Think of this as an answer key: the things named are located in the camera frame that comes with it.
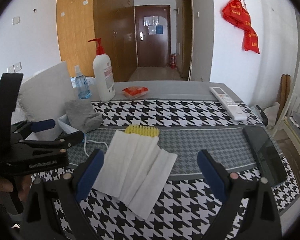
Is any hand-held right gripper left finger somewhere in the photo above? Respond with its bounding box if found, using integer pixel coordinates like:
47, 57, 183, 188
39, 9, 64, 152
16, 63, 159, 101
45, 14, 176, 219
22, 149, 105, 240

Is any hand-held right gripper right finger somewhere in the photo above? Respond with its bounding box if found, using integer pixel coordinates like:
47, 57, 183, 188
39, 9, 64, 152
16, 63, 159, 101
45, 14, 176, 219
197, 149, 283, 240

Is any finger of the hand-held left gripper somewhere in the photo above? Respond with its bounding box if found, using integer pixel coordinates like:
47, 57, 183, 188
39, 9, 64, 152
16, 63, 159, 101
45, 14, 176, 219
11, 119, 56, 140
21, 130, 84, 155

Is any grey cloth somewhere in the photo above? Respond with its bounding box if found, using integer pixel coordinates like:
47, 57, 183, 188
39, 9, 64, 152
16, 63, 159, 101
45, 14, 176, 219
64, 99, 103, 132

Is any white foam box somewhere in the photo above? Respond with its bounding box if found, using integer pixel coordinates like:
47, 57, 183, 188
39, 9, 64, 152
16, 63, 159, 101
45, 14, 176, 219
14, 61, 72, 140

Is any white towel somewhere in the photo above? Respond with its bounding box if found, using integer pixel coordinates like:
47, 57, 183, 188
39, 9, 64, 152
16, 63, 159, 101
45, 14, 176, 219
92, 129, 178, 220

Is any yellow foam net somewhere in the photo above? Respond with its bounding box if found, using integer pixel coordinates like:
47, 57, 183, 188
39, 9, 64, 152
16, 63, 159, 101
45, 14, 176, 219
125, 125, 159, 138

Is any person's left hand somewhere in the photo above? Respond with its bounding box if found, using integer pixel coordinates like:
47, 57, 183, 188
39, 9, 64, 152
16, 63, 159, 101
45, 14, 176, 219
0, 175, 33, 202

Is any small white box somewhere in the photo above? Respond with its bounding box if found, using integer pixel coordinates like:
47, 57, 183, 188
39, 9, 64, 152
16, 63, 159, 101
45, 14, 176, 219
57, 114, 83, 134

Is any black smartphone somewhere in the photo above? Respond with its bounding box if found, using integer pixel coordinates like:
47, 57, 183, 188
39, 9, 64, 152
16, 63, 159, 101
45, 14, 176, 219
242, 126, 288, 187

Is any houndstooth tablecloth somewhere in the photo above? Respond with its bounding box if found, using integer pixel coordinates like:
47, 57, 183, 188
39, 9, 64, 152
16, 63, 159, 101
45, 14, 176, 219
30, 81, 300, 240

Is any white lotion pump bottle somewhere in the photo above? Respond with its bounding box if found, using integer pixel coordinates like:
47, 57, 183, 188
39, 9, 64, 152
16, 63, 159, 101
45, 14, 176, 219
88, 38, 116, 103

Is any white remote control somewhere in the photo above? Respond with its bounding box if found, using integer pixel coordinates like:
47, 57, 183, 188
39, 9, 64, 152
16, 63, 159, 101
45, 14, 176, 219
209, 86, 247, 120

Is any black waste bin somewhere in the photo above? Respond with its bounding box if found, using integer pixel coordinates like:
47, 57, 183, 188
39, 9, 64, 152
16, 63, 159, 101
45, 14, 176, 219
250, 104, 269, 127

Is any red snack packet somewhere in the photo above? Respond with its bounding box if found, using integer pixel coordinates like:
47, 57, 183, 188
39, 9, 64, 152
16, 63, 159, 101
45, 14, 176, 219
122, 86, 149, 98

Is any white plastic bag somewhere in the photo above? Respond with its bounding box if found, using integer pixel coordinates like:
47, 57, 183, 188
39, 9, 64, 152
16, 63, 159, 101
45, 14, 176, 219
264, 102, 280, 128

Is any wooden wardrobe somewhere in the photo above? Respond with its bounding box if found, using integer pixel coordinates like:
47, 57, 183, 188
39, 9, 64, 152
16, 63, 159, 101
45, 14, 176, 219
56, 0, 135, 82

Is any wooden slat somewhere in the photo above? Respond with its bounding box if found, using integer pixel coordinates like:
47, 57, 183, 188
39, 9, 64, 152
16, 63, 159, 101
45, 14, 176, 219
280, 74, 288, 110
286, 74, 293, 105

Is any dark brown door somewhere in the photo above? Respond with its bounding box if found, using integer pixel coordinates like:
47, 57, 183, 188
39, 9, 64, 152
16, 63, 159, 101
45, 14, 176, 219
134, 4, 171, 67

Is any white paper sheet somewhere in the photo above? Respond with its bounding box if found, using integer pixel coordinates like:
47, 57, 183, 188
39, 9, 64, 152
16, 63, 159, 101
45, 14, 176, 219
143, 16, 158, 27

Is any red hanging cloth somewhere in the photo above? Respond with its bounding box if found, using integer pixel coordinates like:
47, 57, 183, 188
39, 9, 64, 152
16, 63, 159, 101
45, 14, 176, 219
222, 0, 260, 54

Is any white metal bunk bed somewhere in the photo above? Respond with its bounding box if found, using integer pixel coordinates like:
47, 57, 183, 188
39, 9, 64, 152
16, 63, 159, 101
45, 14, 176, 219
274, 10, 300, 170

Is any brown side door frame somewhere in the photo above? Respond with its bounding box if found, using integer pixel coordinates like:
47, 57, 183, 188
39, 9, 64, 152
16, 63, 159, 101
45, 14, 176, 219
182, 0, 193, 80

